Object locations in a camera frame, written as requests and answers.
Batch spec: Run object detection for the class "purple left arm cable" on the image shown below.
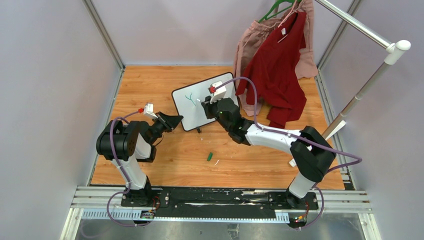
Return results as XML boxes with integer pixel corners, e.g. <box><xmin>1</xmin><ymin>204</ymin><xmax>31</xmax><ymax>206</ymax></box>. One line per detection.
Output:
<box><xmin>105</xmin><ymin>107</ymin><xmax>152</xmax><ymax>228</ymax></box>

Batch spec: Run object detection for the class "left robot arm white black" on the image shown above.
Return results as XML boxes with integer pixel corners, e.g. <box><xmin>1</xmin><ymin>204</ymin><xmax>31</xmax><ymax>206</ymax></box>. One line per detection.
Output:
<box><xmin>96</xmin><ymin>111</ymin><xmax>184</xmax><ymax>207</ymax></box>

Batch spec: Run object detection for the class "green marker cap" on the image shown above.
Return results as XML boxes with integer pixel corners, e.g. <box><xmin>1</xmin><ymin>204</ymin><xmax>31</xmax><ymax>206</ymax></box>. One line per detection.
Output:
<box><xmin>206</xmin><ymin>152</ymin><xmax>213</xmax><ymax>162</ymax></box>

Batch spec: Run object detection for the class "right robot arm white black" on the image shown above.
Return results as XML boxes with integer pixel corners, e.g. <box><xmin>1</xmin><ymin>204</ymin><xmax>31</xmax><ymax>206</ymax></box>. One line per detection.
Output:
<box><xmin>201</xmin><ymin>96</ymin><xmax>336</xmax><ymax>209</ymax></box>

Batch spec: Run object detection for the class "white clothes rack base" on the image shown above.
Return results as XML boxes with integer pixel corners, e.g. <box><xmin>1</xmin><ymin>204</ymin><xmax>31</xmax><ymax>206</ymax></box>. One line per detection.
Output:
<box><xmin>288</xmin><ymin>120</ymin><xmax>346</xmax><ymax>167</ymax></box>

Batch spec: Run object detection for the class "pink hanging garment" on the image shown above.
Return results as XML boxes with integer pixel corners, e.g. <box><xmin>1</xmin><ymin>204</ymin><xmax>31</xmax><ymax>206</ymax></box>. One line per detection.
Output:
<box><xmin>232</xmin><ymin>0</ymin><xmax>320</xmax><ymax>117</ymax></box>

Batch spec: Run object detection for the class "green clothes hanger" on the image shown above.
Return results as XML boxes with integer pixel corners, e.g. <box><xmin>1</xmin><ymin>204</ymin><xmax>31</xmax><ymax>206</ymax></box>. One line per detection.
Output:
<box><xmin>257</xmin><ymin>0</ymin><xmax>299</xmax><ymax>23</ymax></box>

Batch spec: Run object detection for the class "white whiteboard black frame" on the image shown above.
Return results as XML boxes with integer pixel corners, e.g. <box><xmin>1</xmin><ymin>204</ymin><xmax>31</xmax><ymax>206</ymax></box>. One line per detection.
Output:
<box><xmin>171</xmin><ymin>72</ymin><xmax>234</xmax><ymax>132</ymax></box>

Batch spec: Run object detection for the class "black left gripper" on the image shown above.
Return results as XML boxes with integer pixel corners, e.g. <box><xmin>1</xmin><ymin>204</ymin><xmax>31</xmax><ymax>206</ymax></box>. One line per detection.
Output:
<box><xmin>148</xmin><ymin>112</ymin><xmax>183</xmax><ymax>145</ymax></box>

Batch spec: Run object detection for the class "silver clothes rack pole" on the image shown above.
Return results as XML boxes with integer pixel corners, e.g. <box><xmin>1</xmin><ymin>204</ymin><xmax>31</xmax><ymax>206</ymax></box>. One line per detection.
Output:
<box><xmin>318</xmin><ymin>0</ymin><xmax>411</xmax><ymax>133</ymax></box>

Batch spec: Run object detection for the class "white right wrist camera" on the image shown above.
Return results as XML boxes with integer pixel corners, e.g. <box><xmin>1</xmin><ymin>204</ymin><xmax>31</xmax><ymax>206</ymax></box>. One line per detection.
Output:
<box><xmin>208</xmin><ymin>81</ymin><xmax>227</xmax><ymax>104</ymax></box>

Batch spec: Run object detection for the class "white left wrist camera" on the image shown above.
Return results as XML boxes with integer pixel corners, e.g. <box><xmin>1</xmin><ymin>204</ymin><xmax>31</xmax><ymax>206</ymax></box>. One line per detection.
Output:
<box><xmin>142</xmin><ymin>102</ymin><xmax>158</xmax><ymax>120</ymax></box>

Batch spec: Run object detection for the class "red hanging shirt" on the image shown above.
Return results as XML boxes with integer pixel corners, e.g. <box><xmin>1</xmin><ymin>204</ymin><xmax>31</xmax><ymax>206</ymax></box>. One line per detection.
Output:
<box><xmin>236</xmin><ymin>11</ymin><xmax>307</xmax><ymax>129</ymax></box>

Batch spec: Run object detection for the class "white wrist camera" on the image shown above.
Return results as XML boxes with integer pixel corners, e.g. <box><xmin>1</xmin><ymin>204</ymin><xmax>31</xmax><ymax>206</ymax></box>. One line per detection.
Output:
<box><xmin>142</xmin><ymin>102</ymin><xmax>158</xmax><ymax>120</ymax></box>
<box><xmin>208</xmin><ymin>81</ymin><xmax>227</xmax><ymax>104</ymax></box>

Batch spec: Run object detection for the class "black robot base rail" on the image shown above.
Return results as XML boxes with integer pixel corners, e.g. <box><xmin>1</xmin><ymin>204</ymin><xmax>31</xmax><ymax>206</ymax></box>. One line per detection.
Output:
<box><xmin>71</xmin><ymin>185</ymin><xmax>372</xmax><ymax>224</ymax></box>

